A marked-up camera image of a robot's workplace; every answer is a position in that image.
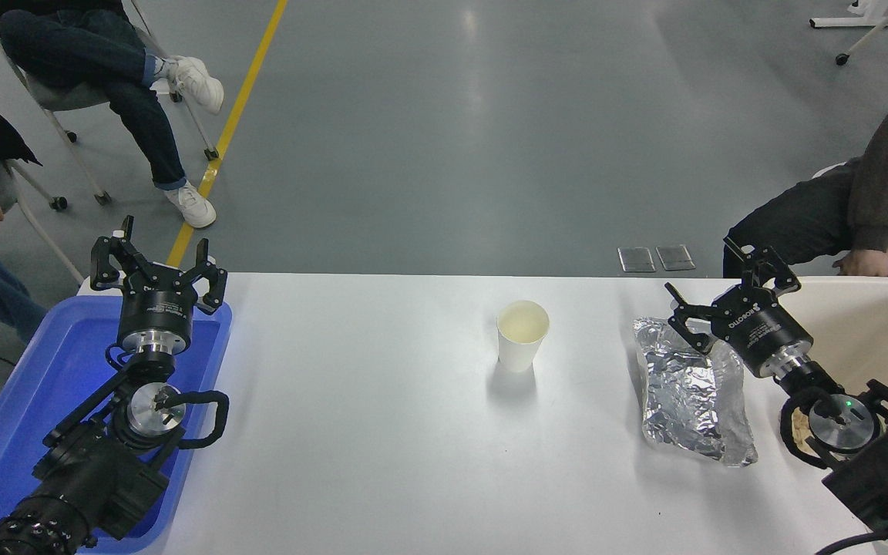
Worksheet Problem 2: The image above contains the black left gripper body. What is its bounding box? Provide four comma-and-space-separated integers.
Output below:
118, 279, 197, 338

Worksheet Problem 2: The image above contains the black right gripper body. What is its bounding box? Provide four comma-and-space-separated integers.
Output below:
710, 287, 813, 377

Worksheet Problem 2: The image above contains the white paper cup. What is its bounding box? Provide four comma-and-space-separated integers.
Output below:
496, 300, 550, 373

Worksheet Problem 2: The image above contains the crumpled silver foil tray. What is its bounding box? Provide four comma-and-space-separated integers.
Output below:
632, 316, 759, 468

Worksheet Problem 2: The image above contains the metal floor plate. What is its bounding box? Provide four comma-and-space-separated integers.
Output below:
618, 247, 656, 273
657, 244, 696, 271

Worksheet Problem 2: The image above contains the large pale bin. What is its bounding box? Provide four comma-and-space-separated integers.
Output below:
775, 276, 888, 555

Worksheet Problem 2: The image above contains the white grey wheeled chair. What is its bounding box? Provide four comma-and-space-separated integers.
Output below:
0, 0, 221, 207
0, 158, 86, 286

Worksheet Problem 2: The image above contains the blue plastic tray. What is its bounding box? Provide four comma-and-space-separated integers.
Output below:
0, 295, 233, 554

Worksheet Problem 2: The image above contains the white leg with caster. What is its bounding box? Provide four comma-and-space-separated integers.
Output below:
836, 0, 888, 66

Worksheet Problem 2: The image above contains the white furniture base bar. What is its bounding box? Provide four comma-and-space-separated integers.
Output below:
810, 0, 888, 30

